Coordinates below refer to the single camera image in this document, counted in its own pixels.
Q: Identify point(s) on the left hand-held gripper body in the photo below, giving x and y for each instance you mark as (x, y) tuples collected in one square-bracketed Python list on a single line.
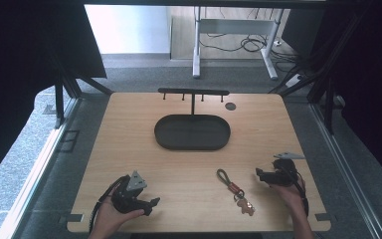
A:
[(126, 200)]

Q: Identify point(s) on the grey round table grommet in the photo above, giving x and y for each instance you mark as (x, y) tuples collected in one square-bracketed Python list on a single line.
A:
[(230, 106)]

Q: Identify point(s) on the white power strip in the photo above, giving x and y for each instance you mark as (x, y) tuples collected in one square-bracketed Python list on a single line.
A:
[(294, 80)]

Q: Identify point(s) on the white metal desk frame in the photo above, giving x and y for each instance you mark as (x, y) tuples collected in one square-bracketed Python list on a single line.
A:
[(235, 26)]

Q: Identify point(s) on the dark curtain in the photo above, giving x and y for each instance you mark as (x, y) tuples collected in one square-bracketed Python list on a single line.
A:
[(368, 66), (23, 66)]

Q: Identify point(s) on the black metal stand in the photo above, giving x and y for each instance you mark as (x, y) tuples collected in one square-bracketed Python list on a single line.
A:
[(321, 89), (64, 93)]

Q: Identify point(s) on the person's right hand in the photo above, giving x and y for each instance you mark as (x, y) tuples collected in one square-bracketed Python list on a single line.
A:
[(291, 195)]

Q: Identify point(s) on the black key rack with tray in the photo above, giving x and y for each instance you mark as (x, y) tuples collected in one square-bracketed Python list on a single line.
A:
[(192, 132)]

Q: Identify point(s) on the person's left hand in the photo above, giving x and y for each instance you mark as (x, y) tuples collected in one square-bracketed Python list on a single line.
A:
[(107, 219)]

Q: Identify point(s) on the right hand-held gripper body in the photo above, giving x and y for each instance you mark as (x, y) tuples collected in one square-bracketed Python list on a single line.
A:
[(283, 174)]

